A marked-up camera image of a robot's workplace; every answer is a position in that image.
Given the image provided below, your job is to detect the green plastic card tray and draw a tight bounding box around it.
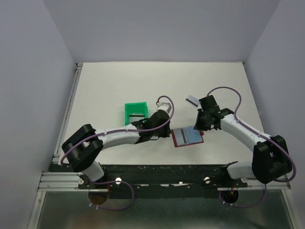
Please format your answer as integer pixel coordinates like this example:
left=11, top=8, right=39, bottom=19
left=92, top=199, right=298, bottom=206
left=124, top=102, right=148, bottom=125

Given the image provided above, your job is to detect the red card holder wallet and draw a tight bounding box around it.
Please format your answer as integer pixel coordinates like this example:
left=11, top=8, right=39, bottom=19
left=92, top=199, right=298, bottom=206
left=171, top=126, right=204, bottom=147

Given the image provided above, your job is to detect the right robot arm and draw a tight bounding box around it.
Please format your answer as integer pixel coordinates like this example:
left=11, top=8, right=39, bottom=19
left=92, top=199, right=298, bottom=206
left=194, top=95, right=293, bottom=187

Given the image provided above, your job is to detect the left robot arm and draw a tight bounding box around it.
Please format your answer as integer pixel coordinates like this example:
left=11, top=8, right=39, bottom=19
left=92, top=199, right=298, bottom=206
left=61, top=110, right=173, bottom=188

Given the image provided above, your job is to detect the white magnetic stripe card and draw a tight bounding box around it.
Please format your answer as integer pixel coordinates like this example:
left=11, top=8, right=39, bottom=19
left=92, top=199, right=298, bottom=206
left=185, top=95, right=200, bottom=107

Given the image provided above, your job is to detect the silver card in tray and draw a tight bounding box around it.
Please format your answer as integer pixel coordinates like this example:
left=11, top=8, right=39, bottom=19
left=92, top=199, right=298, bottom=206
left=129, top=114, right=145, bottom=123

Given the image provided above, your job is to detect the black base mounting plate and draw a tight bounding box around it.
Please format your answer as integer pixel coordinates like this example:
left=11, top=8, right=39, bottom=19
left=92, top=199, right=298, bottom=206
left=78, top=165, right=247, bottom=199

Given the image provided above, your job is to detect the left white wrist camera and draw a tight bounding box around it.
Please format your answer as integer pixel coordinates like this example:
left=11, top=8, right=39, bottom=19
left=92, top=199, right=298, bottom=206
left=156, top=102, right=172, bottom=114

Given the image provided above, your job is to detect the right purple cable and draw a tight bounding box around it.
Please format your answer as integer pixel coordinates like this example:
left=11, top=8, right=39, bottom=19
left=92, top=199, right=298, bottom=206
left=207, top=86, right=297, bottom=208

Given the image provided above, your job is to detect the left aluminium rail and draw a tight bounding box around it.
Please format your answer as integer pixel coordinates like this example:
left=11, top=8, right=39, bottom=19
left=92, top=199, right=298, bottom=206
left=51, top=62, right=83, bottom=164

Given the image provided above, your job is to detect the aluminium rail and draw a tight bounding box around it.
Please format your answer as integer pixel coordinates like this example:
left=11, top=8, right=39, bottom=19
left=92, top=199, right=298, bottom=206
left=51, top=62, right=83, bottom=164
left=38, top=172, right=291, bottom=192

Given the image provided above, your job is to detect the front aluminium rail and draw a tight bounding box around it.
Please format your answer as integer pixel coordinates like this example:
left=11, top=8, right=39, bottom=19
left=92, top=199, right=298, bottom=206
left=38, top=172, right=291, bottom=192

